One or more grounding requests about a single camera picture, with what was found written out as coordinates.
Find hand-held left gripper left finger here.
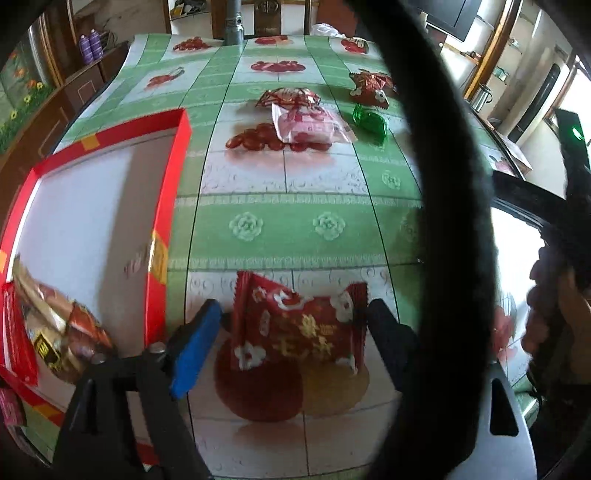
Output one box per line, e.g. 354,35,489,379
53,299,223,480

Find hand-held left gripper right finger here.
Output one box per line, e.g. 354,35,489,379
367,299,539,480

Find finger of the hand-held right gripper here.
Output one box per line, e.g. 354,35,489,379
492,171,570,229

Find red white-flowered snack packet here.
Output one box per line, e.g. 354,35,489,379
230,271,369,376

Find red cardboard box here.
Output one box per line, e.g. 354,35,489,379
0,108,192,462

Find clear pink snack packet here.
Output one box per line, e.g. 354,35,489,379
271,102,358,145

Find person's right hand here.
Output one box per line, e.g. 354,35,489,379
522,244,591,384

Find wooden side table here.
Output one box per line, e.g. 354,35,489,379
480,115,539,178

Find white standing air conditioner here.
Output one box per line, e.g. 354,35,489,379
508,28,583,144

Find metal kettle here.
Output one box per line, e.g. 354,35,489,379
471,84,496,112

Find dark red brown snack packet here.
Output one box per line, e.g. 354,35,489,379
65,300,115,365

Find green fruit-print tablecloth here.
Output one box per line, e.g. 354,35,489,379
60,32,541,480

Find black gold snack packet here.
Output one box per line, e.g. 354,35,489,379
32,332,88,384

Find beige brown snack packet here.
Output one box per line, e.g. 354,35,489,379
11,256,75,342

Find green snack packet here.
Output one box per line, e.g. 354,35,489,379
352,104,389,140

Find pink wrapper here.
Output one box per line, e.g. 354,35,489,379
0,388,27,428

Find black television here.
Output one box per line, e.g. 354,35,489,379
409,0,483,42

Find brown white patterned snack packet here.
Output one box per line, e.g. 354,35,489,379
255,86,321,109

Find wooden cabinet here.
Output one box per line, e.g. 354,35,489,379
0,41,132,195

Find wooden chair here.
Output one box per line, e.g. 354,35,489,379
242,0,317,38

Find grey flashlight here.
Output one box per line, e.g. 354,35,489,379
224,0,245,47

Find black strap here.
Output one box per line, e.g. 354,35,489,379
379,0,502,480

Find flower wall mural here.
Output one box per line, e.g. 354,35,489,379
0,23,58,153

